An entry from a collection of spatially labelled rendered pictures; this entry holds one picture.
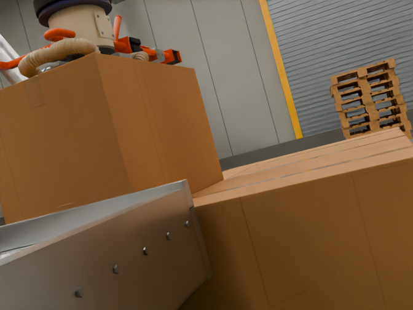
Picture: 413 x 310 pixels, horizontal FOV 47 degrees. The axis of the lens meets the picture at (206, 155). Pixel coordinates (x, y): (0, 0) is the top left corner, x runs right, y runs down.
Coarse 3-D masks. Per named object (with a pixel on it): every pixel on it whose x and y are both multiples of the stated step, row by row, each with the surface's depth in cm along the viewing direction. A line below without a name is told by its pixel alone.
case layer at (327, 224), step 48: (336, 144) 194; (384, 144) 132; (240, 192) 109; (288, 192) 97; (336, 192) 94; (384, 192) 91; (240, 240) 102; (288, 240) 98; (336, 240) 95; (384, 240) 92; (240, 288) 103; (288, 288) 99; (336, 288) 96; (384, 288) 93
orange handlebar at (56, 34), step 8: (48, 32) 128; (56, 32) 128; (64, 32) 130; (72, 32) 133; (48, 40) 130; (56, 40) 133; (120, 48) 159; (144, 48) 174; (24, 56) 145; (168, 56) 193; (0, 64) 144; (8, 64) 147; (16, 64) 146
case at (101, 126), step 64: (64, 64) 113; (128, 64) 123; (0, 128) 122; (64, 128) 115; (128, 128) 115; (192, 128) 151; (0, 192) 124; (64, 192) 117; (128, 192) 110; (192, 192) 139
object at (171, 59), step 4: (168, 52) 194; (172, 52) 194; (176, 52) 200; (172, 56) 194; (176, 56) 200; (180, 56) 201; (168, 60) 194; (172, 60) 194; (176, 60) 197; (180, 60) 201; (168, 64) 198; (172, 64) 200
